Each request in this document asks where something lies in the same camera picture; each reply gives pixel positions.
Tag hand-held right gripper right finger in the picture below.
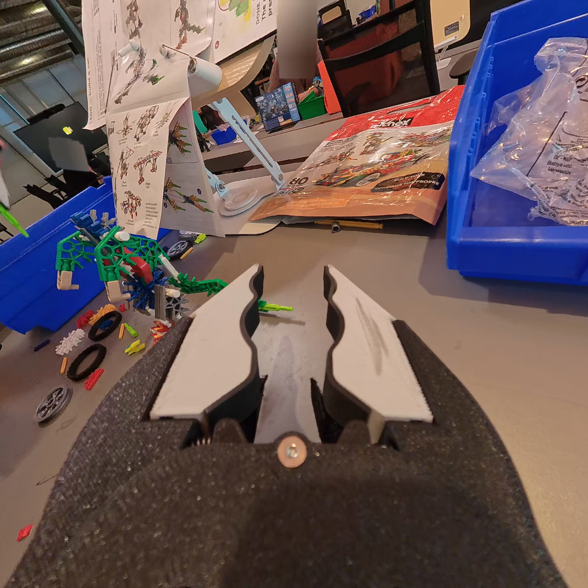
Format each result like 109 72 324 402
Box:
322 265 433 432

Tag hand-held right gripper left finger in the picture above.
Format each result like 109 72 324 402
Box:
150 265 265 432

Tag colourful toy construction model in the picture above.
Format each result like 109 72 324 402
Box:
55 210 295 324

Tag blue plastic bin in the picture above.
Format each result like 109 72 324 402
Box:
448 0 588 285
0 177 115 335

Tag green and lime connector cluster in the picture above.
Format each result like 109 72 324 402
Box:
175 272 295 315

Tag white snowflake connector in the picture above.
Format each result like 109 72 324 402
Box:
55 329 87 357

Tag yellow rod with grey connector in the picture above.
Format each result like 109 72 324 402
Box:
315 218 385 231

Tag grey toy wheel hub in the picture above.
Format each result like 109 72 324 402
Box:
35 386 73 426

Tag pale metal stand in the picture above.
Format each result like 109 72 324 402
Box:
212 97 287 217

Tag small green box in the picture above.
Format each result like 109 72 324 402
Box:
297 92 328 121

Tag blue printed box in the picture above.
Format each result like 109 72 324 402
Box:
255 83 302 133

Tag large model picture poster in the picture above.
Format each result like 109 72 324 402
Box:
81 0 223 238

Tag clear plastic parts bag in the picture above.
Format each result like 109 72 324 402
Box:
471 37 588 227

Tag black mesh chair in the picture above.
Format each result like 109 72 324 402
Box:
317 0 440 117

